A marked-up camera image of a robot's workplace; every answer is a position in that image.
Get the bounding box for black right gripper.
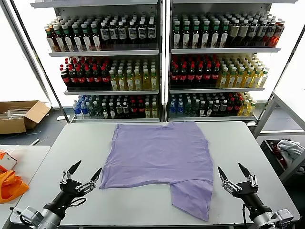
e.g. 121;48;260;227
217;162;273;219

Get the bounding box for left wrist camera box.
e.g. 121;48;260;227
20;206;45;222

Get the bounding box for black storage crate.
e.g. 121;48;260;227
259;138;305;177

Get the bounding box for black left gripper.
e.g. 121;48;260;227
44;160;103;215

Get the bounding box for yellow juice bottle white cap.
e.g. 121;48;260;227
227;67;237;88
142;68;151;91
125;69;134;91
218;67;229;88
134;69;143;91
118;69;126;91
109;69;119;91
150;68;159;90
260;67;270;87
252;66;263;88
235;67;245;88
244;66;254;88

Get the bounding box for grey metal frame table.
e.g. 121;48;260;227
254;90;305;184

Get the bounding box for dark bottle beige label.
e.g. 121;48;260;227
239;19;250;47
230;19;240;47

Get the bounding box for green clear bottle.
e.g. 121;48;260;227
95;101;103;119
88;101;96;119
184;99;193;117
192;99;200;117

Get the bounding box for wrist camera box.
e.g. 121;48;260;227
20;206;45;222
273;208;294;225

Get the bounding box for purple t-shirt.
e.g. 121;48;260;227
99;121;214;222

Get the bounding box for grey metal shelf unit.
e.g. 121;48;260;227
30;0;165;124
166;0;282;122

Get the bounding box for dark bottle navy white label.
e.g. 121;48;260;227
258;19;269;47
147;20;157;49
266;19;277;47
100;21;110;50
128;20;138;49
109;21;119;50
118;21;128;49
137;20;147;49
249;19;259;47

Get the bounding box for brown cardboard box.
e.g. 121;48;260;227
0;100;52;135

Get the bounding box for grey slanted pole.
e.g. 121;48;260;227
0;3;52;107

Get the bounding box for cola bottle red cap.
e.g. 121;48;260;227
60;66;70;89
171;64;180;87
179;64;188;87
85;66;95;89
211;63;220;87
92;66;102;89
68;66;78;89
195;64;204;87
101;66;111;89
187;64;196;87
203;63;213;87
76;66;86;89

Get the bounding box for dark bottle green label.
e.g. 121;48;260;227
192;20;201;49
221;20;230;48
71;23;83;52
91;22;102;51
173;20;182;49
61;23;73;52
52;23;64;52
182;20;191;49
81;22;92;51
202;20;211;49
211;20;221;48

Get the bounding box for small cola bottle red label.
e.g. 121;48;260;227
226;97;234;117
130;100;138;118
234;97;242;117
137;100;145;118

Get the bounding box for white packing strips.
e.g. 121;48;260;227
0;108;33;120

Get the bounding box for red cloth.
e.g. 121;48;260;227
270;142;286;167

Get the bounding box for orange and white box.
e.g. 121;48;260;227
0;149;18;174

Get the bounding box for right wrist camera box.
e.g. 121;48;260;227
273;208;294;225

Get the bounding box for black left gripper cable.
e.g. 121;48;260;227
63;197;87;210

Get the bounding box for orange fabric bag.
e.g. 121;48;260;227
0;169;30;204

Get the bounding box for white side table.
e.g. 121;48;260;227
0;145;51;229

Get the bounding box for white crumpled cloth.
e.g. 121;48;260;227
276;139;305;165

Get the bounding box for dark slanted pole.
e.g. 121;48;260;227
9;0;71;124
252;30;305;126

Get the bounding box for black left camera cable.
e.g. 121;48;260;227
10;207;27;226

